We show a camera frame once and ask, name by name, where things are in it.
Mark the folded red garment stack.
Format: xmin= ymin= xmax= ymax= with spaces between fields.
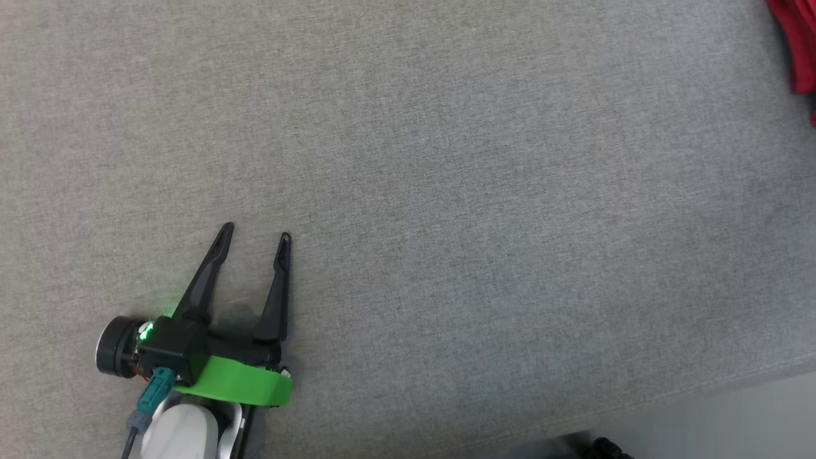
xmin=767 ymin=0 xmax=816 ymax=128

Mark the grey fabric sofa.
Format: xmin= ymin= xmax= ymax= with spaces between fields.
xmin=0 ymin=0 xmax=816 ymax=459

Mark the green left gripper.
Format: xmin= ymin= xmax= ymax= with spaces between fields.
xmin=173 ymin=222 xmax=295 ymax=408

